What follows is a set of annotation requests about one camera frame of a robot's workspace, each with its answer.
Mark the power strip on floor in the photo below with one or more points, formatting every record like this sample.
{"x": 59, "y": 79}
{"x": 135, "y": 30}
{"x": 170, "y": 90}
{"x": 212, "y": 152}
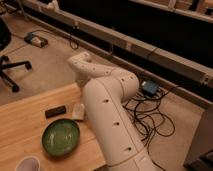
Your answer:
{"x": 35, "y": 40}

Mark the green bowl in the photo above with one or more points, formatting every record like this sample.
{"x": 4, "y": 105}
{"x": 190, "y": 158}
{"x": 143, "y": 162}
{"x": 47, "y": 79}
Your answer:
{"x": 60, "y": 137}

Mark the black rectangular block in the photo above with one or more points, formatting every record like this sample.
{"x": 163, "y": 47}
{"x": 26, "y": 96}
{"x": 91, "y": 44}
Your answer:
{"x": 55, "y": 111}

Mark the black office chair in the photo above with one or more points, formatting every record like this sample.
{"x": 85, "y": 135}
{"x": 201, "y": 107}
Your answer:
{"x": 5, "y": 39}

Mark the long metal rail frame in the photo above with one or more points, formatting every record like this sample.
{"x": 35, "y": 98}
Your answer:
{"x": 178, "y": 64}

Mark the white sponge block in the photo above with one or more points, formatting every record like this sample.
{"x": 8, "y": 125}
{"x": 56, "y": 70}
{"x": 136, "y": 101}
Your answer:
{"x": 78, "y": 112}

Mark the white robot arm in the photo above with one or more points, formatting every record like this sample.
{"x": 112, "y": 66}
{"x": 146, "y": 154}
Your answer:
{"x": 108, "y": 87}

